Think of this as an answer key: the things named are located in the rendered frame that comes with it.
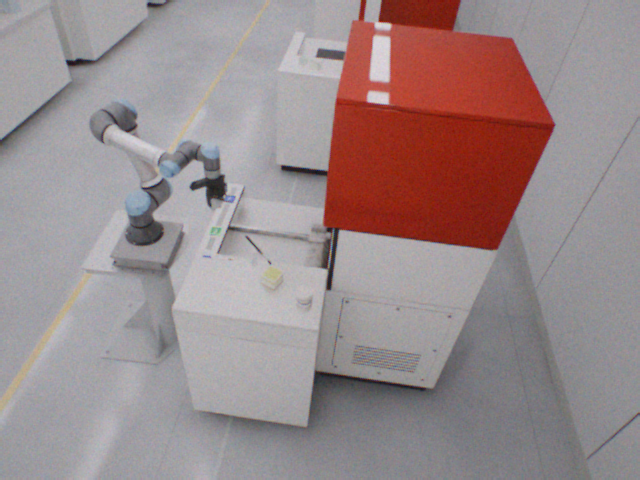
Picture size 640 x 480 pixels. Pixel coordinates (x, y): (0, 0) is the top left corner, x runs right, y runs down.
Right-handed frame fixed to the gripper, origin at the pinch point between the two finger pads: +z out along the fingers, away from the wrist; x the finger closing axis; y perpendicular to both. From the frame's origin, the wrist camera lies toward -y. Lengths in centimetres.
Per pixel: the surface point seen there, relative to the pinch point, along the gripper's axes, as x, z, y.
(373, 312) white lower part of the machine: -16, 40, 84
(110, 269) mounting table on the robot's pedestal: -22, 29, -46
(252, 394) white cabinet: -50, 76, 29
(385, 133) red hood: -15, -60, 73
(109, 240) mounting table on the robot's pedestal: -3, 29, -56
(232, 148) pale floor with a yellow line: 218, 111, -53
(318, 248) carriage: 6, 23, 52
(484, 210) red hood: -15, -32, 116
